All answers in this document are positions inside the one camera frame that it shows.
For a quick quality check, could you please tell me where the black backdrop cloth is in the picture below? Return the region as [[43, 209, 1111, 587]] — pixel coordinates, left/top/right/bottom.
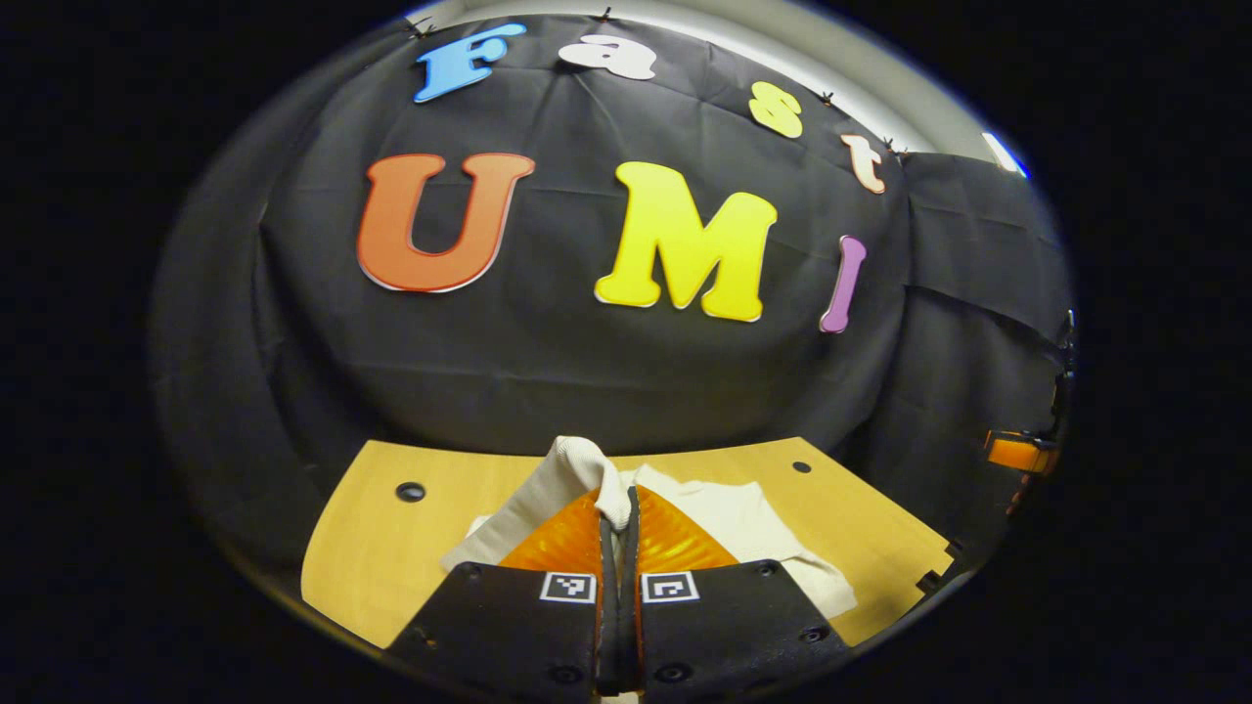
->
[[152, 15, 1077, 568]]

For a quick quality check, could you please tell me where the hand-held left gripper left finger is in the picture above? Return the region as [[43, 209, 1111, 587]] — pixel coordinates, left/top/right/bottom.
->
[[386, 489, 619, 690]]

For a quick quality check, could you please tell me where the cream sweatshirt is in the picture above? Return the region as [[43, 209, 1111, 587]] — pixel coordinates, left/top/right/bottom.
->
[[440, 435, 860, 622]]

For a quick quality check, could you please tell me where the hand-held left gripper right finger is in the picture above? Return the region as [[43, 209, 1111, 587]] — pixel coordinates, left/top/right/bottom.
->
[[621, 484, 852, 690]]

